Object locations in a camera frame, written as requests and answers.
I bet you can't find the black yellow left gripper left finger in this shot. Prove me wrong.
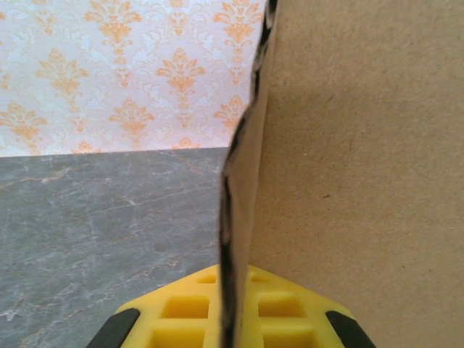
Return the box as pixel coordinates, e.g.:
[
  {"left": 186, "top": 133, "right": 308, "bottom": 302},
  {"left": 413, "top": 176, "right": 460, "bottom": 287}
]
[{"left": 86, "top": 264, "right": 223, "bottom": 348}]

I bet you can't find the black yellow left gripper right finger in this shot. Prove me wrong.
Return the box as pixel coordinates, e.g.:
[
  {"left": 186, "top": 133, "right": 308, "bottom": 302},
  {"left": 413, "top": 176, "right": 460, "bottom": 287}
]
[{"left": 241, "top": 266, "right": 378, "bottom": 348}]

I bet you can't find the brown cardboard box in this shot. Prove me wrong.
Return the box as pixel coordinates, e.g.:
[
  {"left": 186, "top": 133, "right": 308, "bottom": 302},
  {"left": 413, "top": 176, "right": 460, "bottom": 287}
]
[{"left": 216, "top": 0, "right": 464, "bottom": 348}]

